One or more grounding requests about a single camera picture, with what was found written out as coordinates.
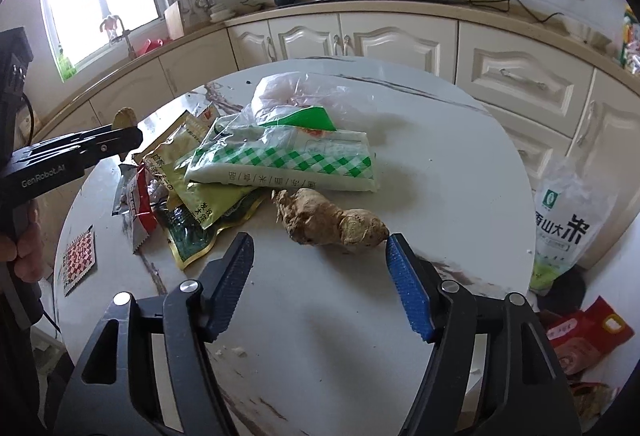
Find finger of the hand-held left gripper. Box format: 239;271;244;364
65;124;144;169

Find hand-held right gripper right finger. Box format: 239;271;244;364
385;233;583;436

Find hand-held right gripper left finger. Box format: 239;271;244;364
60;232;256;436

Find small yellow-brown scrap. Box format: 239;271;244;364
112;108;138;131

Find gold snack packet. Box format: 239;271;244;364
145;115;221;179

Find ginger root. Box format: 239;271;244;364
271;188;391;247

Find person's left hand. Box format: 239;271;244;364
0;203;45;285

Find green pickle packet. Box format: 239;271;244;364
152;186;268;271

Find red snack wrapper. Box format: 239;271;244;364
112;163;161;254

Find green plastic bottle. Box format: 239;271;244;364
56;46;77;81

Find round marble table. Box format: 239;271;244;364
52;57;537;436

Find red checked sachet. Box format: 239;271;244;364
62;226;96;297

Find steel kitchen faucet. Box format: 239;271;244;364
100;14;137;59

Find red plastic basin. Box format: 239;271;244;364
135;37;166;56

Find white green checked packet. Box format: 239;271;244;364
184;125;380;194

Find wooden cutting board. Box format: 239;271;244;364
164;0;187;40

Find white rice bag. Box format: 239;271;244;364
529;156;621;297

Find red printed packaging bag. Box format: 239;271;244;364
542;296;636;377

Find clear plastic bag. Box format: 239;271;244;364
210;72;353;151

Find cream base cabinets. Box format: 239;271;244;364
30;8;640;267

